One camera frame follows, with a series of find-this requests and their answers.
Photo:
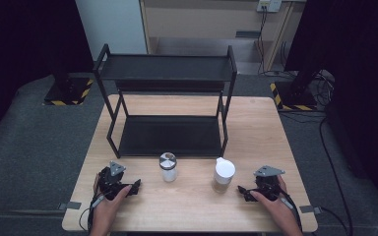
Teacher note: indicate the person's right hand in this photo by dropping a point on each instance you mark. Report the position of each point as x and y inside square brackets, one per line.
[274, 208]

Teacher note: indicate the black metal two-tier rack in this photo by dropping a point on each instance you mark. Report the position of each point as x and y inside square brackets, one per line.
[169, 134]

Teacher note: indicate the white wall socket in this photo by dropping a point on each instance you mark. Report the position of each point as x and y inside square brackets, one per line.
[269, 5]

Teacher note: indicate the glass jar with silver lid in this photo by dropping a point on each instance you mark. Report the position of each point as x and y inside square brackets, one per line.
[168, 167]

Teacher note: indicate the grey table bracket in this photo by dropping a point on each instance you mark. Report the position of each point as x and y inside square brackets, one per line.
[69, 205]
[310, 209]

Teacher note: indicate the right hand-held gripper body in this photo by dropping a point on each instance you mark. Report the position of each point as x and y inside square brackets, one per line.
[267, 185]

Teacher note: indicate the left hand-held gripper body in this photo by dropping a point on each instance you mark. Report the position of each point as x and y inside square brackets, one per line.
[111, 182]

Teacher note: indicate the white panel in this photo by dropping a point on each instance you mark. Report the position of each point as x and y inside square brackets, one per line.
[111, 26]

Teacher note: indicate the black stand with striped base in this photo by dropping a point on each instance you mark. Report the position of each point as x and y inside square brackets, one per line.
[66, 88]
[295, 95]

